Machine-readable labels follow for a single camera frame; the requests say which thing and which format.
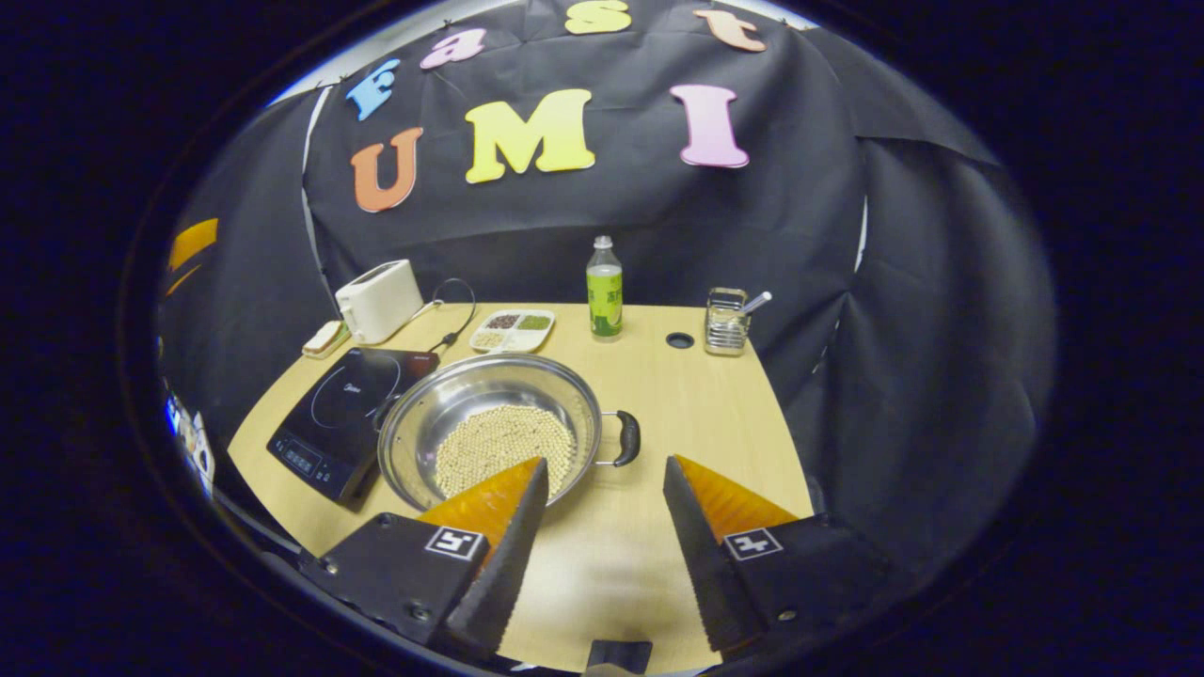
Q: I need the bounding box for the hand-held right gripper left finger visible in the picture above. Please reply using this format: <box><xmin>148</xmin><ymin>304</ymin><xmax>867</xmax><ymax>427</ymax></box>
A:
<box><xmin>299</xmin><ymin>457</ymin><xmax>550</xmax><ymax>659</ymax></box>

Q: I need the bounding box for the stainless steel pot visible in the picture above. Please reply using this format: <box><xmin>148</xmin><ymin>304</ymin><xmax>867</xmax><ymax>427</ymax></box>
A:
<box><xmin>376</xmin><ymin>354</ymin><xmax>642</xmax><ymax>512</ymax></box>

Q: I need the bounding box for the small dish with bread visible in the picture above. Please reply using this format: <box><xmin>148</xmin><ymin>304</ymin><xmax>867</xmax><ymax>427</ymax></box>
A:
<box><xmin>301</xmin><ymin>320</ymin><xmax>351</xmax><ymax>360</ymax></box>

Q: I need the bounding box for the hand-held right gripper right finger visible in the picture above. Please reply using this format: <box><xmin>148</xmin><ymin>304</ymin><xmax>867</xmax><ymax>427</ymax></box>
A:
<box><xmin>663</xmin><ymin>455</ymin><xmax>895</xmax><ymax>656</ymax></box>

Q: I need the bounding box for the pile of soybeans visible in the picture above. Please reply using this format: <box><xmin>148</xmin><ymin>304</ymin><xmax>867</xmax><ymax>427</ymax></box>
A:
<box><xmin>434</xmin><ymin>404</ymin><xmax>578</xmax><ymax>499</ymax></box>

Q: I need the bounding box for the black backdrop cloth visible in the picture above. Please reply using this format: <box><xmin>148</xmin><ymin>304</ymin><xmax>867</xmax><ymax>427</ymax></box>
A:
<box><xmin>155</xmin><ymin>0</ymin><xmax>1059</xmax><ymax>603</ymax></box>

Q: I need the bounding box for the white toaster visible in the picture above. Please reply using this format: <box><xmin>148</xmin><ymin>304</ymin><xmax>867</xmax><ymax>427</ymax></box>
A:
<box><xmin>335</xmin><ymin>260</ymin><xmax>426</xmax><ymax>345</ymax></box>

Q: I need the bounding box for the metal wire holder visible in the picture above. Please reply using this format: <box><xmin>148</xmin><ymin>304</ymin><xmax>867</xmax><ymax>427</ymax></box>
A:
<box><xmin>704</xmin><ymin>287</ymin><xmax>752</xmax><ymax>357</ymax></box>

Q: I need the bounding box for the green label drink bottle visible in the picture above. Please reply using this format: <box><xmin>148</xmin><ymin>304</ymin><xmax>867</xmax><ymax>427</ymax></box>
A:
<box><xmin>586</xmin><ymin>235</ymin><xmax>624</xmax><ymax>343</ymax></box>

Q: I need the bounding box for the black induction cooktop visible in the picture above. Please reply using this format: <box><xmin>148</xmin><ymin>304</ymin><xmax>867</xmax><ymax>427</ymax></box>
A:
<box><xmin>266</xmin><ymin>347</ymin><xmax>441</xmax><ymax>509</ymax></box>

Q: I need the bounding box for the white divided tray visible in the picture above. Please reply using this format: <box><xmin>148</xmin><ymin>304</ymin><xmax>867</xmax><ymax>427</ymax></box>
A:
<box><xmin>468</xmin><ymin>308</ymin><xmax>557</xmax><ymax>355</ymax></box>

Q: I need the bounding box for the black toaster cable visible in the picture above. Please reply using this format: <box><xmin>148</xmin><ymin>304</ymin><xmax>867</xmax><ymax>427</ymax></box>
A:
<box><xmin>414</xmin><ymin>277</ymin><xmax>478</xmax><ymax>354</ymax></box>

